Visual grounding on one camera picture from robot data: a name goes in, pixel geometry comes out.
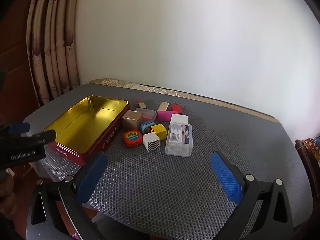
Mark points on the red tape measure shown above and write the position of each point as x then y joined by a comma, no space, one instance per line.
132,138

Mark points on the gold cardboard box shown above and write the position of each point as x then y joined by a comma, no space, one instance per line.
132,120

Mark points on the person's left hand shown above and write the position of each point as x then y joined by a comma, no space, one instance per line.
8,198

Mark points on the gold and red lipstick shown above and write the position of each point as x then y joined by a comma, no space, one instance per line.
141,104

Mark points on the dark wooden furniture right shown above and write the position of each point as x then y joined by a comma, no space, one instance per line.
308,150

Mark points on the gold fabric table edge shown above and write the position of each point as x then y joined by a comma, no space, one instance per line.
145,88

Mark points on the yellow cube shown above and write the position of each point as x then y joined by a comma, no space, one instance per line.
160,131

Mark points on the clear plastic card box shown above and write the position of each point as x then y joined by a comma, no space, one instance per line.
179,140

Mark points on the grey honeycomb table mat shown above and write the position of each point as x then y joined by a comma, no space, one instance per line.
180,197

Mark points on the brown wooden door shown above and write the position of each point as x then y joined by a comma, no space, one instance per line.
18,97

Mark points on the white zigzag pattern cube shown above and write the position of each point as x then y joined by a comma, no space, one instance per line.
151,141

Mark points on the beige patterned curtain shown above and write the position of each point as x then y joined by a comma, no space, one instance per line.
50,42

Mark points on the red rectangular block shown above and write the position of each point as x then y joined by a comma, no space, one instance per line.
177,108

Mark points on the red and gold tin box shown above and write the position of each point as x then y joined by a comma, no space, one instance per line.
87,128

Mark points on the gold rectangular lighter case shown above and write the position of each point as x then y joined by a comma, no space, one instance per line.
163,106

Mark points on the white charger cube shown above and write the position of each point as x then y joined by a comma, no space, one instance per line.
179,118

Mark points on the blue patterned oval case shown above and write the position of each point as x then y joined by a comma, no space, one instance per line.
145,127

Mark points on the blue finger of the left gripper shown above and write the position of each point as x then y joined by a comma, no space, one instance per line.
19,128

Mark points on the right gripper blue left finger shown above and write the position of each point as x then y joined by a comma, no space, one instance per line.
88,177

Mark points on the magenta rectangular block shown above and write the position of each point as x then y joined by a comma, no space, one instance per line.
165,115

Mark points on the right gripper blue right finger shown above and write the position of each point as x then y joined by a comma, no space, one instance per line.
227,175

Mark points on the clear box with red insert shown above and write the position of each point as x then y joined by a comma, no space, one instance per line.
147,114

